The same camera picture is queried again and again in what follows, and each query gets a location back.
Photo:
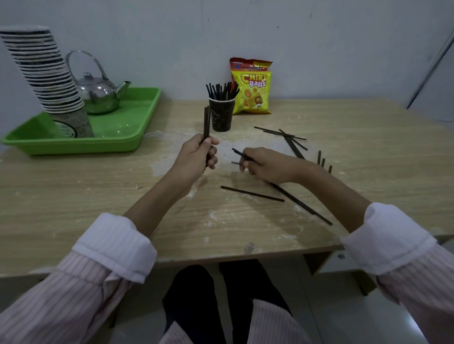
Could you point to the person's right hand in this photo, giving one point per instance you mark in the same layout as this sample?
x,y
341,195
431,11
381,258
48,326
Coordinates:
x,y
275,166

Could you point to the person's left hand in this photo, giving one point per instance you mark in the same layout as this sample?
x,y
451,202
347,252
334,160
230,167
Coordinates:
x,y
191,159

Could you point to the bunch of black sticks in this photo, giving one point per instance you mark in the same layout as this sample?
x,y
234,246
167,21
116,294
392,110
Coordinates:
x,y
221,91

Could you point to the red snack packet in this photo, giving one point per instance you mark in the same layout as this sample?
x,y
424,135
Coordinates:
x,y
248,64

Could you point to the pink striped shirt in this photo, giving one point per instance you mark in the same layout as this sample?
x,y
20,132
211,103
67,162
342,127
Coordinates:
x,y
71,283

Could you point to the green plastic tray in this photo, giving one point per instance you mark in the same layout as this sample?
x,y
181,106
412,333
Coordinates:
x,y
120,127

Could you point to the person's right forearm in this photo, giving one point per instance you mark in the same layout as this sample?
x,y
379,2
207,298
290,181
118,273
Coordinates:
x,y
333,193

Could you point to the person's left thumb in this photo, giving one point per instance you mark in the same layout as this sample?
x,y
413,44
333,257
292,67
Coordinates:
x,y
212,140

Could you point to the black trousers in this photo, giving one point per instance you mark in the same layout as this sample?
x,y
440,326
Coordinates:
x,y
193,301

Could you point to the wide black stick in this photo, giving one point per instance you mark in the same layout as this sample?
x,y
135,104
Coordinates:
x,y
295,149

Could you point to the black paper cup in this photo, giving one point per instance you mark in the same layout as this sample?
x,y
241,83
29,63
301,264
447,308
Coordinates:
x,y
221,115

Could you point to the person's left forearm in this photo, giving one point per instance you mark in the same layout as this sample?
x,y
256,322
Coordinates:
x,y
156,203

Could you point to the person's right fingers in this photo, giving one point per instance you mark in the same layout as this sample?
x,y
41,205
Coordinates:
x,y
249,167

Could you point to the yellow snack packet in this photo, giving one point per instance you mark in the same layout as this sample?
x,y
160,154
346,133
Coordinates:
x,y
252,94

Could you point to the stack of paper cups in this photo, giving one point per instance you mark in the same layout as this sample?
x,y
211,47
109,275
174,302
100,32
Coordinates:
x,y
46,71

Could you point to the metal kettle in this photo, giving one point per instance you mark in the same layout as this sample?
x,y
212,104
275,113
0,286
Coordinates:
x,y
97,94

